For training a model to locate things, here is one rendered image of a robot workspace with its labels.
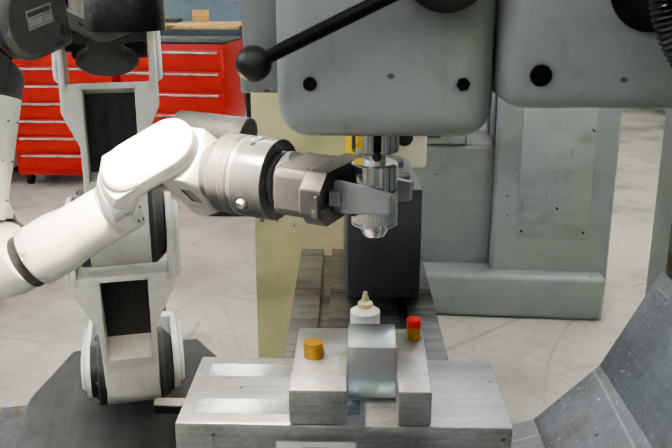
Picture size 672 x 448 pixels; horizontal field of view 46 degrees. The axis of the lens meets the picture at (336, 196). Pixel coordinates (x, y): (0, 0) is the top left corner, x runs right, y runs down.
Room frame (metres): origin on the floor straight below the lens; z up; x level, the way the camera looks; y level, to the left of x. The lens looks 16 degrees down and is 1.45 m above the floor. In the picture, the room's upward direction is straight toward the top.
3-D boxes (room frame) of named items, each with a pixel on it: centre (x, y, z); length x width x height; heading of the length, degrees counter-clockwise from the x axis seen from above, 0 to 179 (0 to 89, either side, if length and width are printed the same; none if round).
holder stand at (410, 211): (1.33, -0.08, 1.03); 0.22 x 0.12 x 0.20; 1
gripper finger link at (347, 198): (0.75, -0.02, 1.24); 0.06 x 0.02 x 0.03; 64
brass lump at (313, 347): (0.80, 0.02, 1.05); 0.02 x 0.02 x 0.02
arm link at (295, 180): (0.82, 0.04, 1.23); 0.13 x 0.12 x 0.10; 154
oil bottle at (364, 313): (0.99, -0.04, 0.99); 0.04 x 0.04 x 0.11
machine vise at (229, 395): (0.80, -0.01, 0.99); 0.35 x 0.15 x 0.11; 88
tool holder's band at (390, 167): (0.78, -0.04, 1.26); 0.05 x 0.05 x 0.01
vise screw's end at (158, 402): (0.81, 0.19, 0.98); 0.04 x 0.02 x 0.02; 88
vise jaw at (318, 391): (0.80, 0.02, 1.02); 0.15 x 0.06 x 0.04; 178
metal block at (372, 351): (0.80, -0.04, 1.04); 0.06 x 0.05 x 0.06; 178
